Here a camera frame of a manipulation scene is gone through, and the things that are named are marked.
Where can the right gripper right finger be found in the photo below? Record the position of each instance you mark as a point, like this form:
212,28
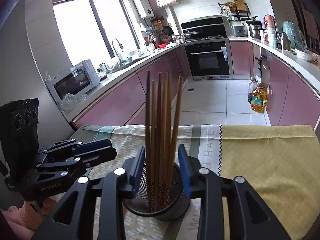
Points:
233,199

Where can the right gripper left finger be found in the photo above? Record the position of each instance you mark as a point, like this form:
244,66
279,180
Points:
73,216

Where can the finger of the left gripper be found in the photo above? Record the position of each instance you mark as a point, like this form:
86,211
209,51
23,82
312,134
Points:
97,156
73,147

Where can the black mesh utensil cup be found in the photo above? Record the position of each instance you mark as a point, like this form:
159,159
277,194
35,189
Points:
171,205

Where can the wooden chopstick one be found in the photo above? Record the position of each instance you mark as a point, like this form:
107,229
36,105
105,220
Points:
147,139

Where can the wooden chopstick six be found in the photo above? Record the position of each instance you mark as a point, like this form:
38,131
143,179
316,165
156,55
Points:
173,138

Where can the wooden chopstick two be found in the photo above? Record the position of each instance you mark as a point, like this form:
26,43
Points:
153,142

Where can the wooden chopstick four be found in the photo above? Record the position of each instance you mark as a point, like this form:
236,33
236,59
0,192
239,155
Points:
162,145

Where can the wooden chopstick five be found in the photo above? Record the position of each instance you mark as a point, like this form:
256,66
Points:
167,129

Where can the kitchen faucet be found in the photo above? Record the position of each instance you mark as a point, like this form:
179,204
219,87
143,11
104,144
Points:
118,49

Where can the person left hand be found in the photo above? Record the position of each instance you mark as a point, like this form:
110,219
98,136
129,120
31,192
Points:
20,223

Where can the patterned tablecloth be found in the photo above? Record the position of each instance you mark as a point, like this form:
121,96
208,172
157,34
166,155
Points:
280,162

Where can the white microwave oven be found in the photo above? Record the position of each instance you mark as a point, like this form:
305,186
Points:
77,81

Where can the yellow cooking oil bottle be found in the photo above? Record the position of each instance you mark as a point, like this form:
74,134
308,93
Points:
258,100

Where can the window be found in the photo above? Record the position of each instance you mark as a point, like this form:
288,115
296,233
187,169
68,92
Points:
87,28

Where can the white water heater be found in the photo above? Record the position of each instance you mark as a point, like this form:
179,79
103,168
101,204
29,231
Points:
144,8

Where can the built-in black oven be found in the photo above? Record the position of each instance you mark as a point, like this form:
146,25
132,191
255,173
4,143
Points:
209,59

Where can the black wok on stove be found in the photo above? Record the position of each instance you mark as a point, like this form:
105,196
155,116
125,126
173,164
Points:
191,35

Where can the green covered appliance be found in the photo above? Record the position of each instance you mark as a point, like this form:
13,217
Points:
294,35

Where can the black range hood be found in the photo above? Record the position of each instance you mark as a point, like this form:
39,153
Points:
208,27

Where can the silver rice cooker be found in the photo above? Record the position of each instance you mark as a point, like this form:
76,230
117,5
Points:
238,31

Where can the steel stock pot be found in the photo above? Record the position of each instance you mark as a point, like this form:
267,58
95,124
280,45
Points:
254,31

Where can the pink thermos jug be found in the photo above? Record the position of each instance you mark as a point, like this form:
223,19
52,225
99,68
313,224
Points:
270,24

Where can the black camera box left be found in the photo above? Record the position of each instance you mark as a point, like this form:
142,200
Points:
19,140

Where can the wall rack with boards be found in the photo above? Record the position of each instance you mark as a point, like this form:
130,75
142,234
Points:
236,10

